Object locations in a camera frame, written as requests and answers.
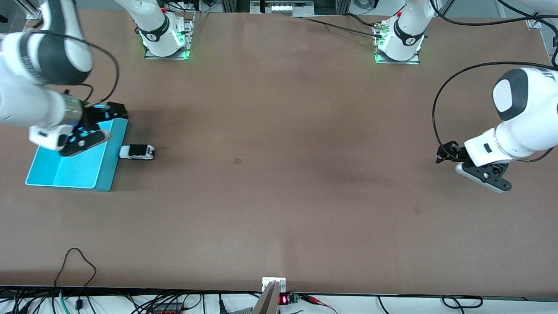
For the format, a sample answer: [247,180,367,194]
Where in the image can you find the short curved black cable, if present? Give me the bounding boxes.
[344,13,380,29]

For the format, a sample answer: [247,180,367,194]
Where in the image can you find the grey box with white lights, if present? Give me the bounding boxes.
[251,0,315,17]

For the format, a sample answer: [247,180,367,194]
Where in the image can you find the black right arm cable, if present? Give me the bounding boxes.
[31,30,120,109]

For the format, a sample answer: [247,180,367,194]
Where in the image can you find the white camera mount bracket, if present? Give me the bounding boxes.
[262,277,287,293]

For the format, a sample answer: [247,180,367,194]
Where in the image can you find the long black base cable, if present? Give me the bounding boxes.
[301,17,386,40]

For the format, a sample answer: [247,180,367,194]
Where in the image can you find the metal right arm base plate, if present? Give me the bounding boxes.
[145,12,191,60]

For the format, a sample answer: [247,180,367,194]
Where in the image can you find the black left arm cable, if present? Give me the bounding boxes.
[429,0,558,163]

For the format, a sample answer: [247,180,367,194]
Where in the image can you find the aluminium camera beam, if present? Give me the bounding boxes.
[252,280,281,314]

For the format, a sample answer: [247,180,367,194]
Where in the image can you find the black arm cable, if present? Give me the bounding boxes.
[31,30,120,109]
[429,0,558,163]

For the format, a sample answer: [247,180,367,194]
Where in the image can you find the white jeep toy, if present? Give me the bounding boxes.
[119,144,156,160]

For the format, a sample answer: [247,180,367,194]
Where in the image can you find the thin grey wire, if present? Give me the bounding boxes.
[191,12,211,33]

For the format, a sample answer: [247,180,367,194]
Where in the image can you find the looped black cable with switch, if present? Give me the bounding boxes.
[54,248,97,311]

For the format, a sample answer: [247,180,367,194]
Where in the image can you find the coiled black cable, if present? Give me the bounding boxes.
[442,295,483,310]

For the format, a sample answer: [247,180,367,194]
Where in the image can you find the turquoise plastic bin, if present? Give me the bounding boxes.
[25,105,129,192]

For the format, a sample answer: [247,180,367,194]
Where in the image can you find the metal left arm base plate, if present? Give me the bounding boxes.
[374,20,420,65]

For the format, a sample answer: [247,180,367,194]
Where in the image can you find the red clip wires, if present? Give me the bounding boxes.
[300,294,338,314]

